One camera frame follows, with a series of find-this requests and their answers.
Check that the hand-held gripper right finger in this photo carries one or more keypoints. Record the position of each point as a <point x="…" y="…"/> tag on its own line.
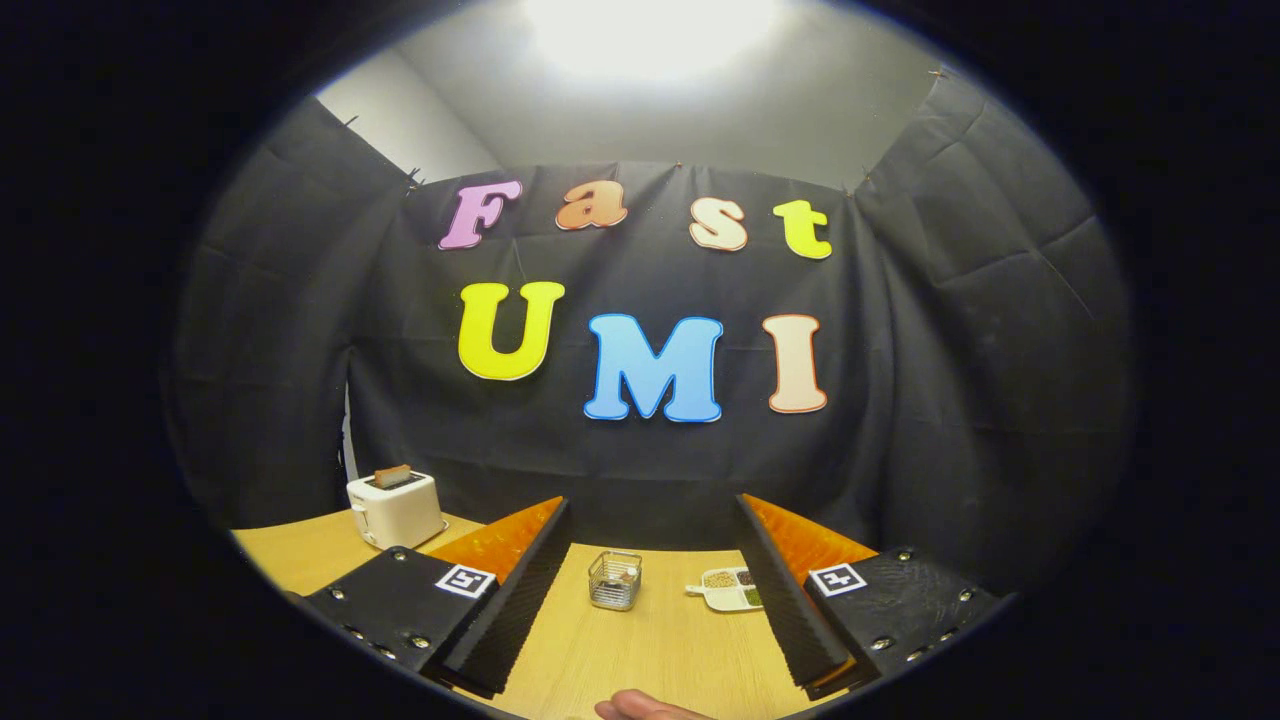
<point x="795" y="620"/>

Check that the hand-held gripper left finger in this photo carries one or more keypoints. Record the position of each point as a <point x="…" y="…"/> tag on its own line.
<point x="520" y="610"/>

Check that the white divided snack dish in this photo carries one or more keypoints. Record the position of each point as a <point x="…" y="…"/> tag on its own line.
<point x="725" y="600"/>

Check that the wooden table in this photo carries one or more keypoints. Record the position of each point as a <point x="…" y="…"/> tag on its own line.
<point x="650" y="650"/>

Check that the white toaster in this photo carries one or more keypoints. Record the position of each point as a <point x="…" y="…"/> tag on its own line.
<point x="400" y="515"/>

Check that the toast slice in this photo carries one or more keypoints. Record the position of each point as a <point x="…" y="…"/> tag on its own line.
<point x="392" y="476"/>

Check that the black backdrop cloth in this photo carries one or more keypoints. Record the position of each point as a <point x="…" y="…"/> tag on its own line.
<point x="900" y="400"/>

